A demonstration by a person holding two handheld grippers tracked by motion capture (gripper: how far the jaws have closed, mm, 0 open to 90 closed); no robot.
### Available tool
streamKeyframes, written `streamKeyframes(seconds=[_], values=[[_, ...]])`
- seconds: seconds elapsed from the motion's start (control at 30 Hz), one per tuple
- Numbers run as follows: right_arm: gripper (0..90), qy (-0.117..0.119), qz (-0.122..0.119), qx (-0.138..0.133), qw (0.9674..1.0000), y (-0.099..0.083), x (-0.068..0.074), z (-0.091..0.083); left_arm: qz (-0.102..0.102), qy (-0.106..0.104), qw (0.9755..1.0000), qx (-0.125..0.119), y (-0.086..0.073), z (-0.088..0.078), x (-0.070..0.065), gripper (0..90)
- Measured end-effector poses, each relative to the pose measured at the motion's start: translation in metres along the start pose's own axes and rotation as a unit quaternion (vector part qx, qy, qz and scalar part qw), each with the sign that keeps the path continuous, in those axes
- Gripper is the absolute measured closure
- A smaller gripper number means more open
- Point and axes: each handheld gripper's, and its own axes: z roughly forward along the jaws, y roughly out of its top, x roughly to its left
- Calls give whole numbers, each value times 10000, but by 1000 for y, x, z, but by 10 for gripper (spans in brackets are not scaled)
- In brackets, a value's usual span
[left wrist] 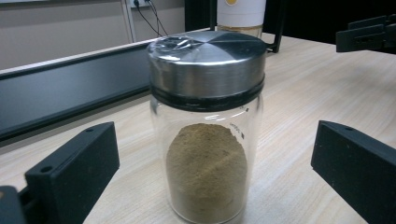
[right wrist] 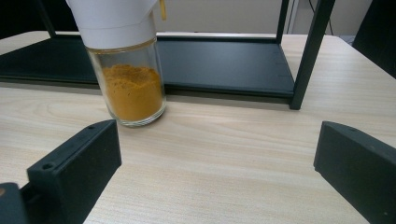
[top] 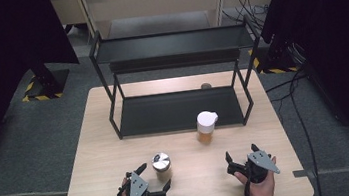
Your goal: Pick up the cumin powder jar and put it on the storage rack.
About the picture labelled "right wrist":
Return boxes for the black metal shelf rack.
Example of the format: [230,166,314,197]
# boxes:
[0,0,337,111]

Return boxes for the dark curtain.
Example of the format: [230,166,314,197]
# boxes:
[352,0,396,79]
[0,0,78,40]

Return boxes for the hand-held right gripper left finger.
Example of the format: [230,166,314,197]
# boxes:
[20,119,122,224]

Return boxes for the white-lid jar of orange powder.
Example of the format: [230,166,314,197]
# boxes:
[64,0,168,128]

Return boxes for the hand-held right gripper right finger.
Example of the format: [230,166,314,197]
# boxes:
[313,120,396,224]

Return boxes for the white metal frame post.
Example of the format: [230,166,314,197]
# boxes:
[286,0,301,35]

